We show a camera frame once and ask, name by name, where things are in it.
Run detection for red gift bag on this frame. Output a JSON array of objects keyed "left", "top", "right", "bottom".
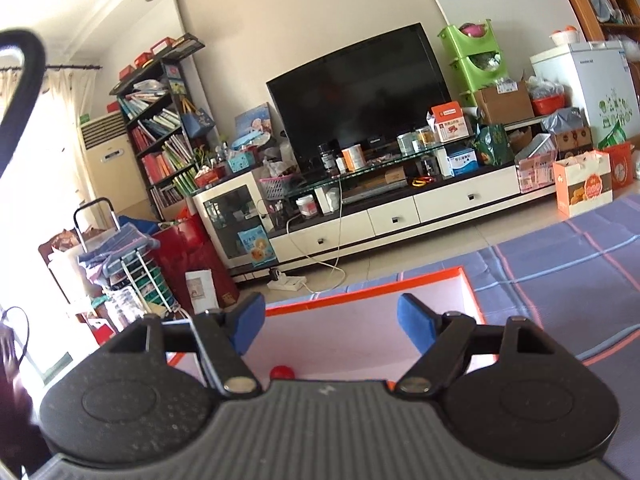
[{"left": 152, "top": 214, "right": 240, "bottom": 313}]

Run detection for white standing air conditioner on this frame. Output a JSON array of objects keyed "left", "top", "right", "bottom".
[{"left": 80, "top": 112, "right": 155, "bottom": 220}]

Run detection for dark wooden bookshelf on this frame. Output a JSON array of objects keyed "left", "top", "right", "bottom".
[{"left": 110, "top": 32, "right": 204, "bottom": 220}]

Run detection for orange white medicine box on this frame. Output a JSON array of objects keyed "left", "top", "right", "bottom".
[{"left": 432, "top": 101, "right": 470, "bottom": 143}]

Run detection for green stacked storage bins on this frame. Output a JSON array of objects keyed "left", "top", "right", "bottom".
[{"left": 438, "top": 20, "right": 509, "bottom": 106}]

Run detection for white small freezer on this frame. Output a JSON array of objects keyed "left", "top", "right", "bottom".
[{"left": 530, "top": 40, "right": 639, "bottom": 146}]

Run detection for white power strip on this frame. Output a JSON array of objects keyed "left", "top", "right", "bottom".
[{"left": 267, "top": 274, "right": 307, "bottom": 292}]

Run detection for folding shopping cart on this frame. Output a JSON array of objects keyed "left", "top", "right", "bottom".
[{"left": 73, "top": 197, "right": 181, "bottom": 318}]

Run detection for small red tomato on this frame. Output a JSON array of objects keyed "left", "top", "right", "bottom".
[{"left": 269, "top": 365, "right": 296, "bottom": 380}]

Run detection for black curved cable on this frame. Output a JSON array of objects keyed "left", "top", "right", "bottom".
[{"left": 0, "top": 29, "right": 48, "bottom": 179}]

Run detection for purple plaid bed sheet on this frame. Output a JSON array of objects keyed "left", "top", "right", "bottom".
[{"left": 268, "top": 194, "right": 639, "bottom": 479}]

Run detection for orange white gift bag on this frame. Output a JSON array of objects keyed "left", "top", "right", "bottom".
[{"left": 553, "top": 151, "right": 613, "bottom": 219}]

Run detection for brown cardboard box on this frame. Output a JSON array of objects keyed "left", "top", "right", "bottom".
[{"left": 474, "top": 81, "right": 535, "bottom": 125}]

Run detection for orange cardboard box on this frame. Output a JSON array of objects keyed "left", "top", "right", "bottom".
[{"left": 167, "top": 265, "right": 487, "bottom": 390}]

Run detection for white tv cabinet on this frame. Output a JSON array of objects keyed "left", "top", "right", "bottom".
[{"left": 193, "top": 138, "right": 554, "bottom": 281}]

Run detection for black flat screen television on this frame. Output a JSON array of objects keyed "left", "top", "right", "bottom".
[{"left": 267, "top": 23, "right": 451, "bottom": 170}]

